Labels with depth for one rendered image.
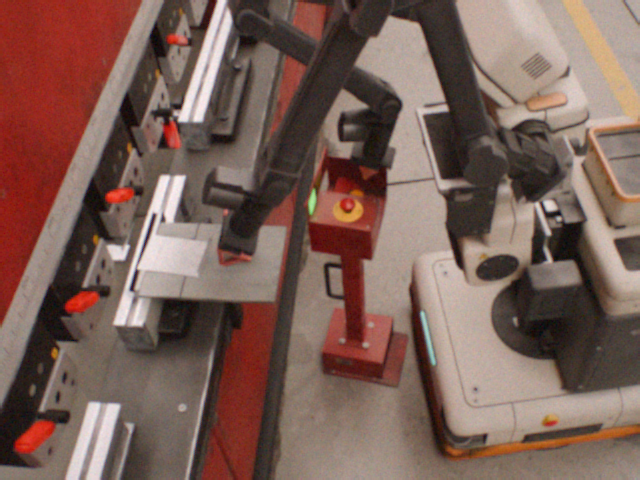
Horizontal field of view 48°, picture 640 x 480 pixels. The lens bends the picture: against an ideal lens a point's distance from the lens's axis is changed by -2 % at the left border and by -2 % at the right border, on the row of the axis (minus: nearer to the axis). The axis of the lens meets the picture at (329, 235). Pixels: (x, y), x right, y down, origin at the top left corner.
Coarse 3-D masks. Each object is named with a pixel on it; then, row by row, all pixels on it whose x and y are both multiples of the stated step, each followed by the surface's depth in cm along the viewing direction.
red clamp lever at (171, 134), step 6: (162, 108) 132; (168, 108) 132; (156, 114) 132; (162, 114) 131; (168, 114) 131; (168, 120) 133; (168, 126) 134; (174, 126) 135; (168, 132) 135; (174, 132) 135; (168, 138) 136; (174, 138) 136; (168, 144) 138; (174, 144) 137; (180, 144) 139
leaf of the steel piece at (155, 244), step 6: (150, 240) 144; (156, 240) 144; (162, 240) 144; (150, 246) 143; (156, 246) 143; (144, 252) 143; (150, 252) 142; (156, 252) 142; (144, 258) 142; (150, 258) 142; (156, 258) 141; (144, 264) 141; (150, 264) 141; (150, 270) 140
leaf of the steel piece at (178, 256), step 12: (168, 240) 144; (180, 240) 144; (192, 240) 144; (168, 252) 142; (180, 252) 142; (192, 252) 142; (204, 252) 139; (156, 264) 140; (168, 264) 140; (180, 264) 140; (192, 264) 140; (204, 264) 140
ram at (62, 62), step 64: (0, 0) 83; (64, 0) 98; (128, 0) 120; (0, 64) 83; (64, 64) 99; (128, 64) 122; (0, 128) 84; (64, 128) 100; (0, 192) 84; (0, 256) 84; (0, 320) 85; (0, 384) 85
